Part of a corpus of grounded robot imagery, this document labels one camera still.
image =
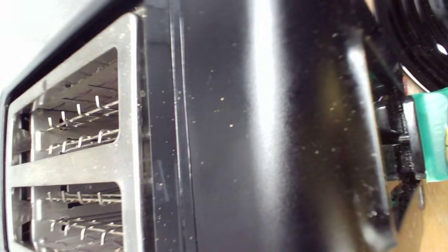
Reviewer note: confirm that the black two-slot toaster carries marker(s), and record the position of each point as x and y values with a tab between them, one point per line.
245	140

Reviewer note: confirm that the green-taped toaster lever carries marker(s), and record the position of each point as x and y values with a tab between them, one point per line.
434	140

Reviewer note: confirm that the black plate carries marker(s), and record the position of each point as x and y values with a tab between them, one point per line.
420	35

